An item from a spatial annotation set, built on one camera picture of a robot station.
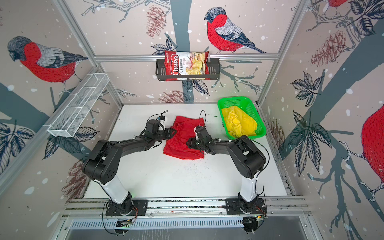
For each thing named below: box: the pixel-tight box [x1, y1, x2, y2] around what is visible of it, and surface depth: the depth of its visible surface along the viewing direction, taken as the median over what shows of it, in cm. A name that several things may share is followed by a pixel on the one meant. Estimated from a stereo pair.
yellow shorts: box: [221, 106, 258, 138], surface depth 103 cm
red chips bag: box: [165, 50, 210, 75], surface depth 90 cm
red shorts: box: [163, 115, 205, 160], surface depth 94 cm
